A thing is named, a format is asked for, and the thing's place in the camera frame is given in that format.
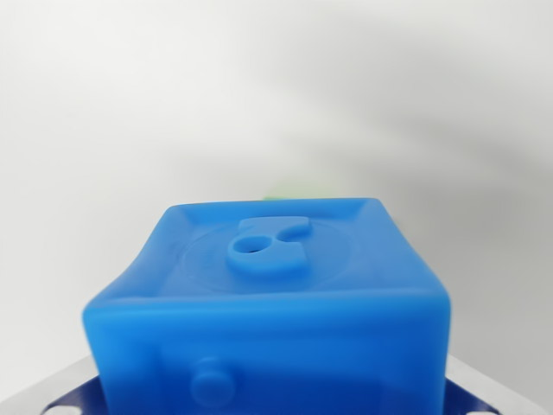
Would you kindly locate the black padded gripper right finger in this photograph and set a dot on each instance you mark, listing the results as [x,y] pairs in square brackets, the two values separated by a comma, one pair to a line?
[468,400]

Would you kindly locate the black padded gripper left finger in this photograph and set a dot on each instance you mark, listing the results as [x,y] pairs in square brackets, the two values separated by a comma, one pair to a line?
[78,397]

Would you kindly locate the blue cube with raised dots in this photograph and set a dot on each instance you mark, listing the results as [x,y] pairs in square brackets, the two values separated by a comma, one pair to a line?
[268,320]

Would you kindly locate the green cube with raised dots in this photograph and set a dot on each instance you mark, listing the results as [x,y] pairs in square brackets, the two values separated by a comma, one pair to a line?
[281,197]

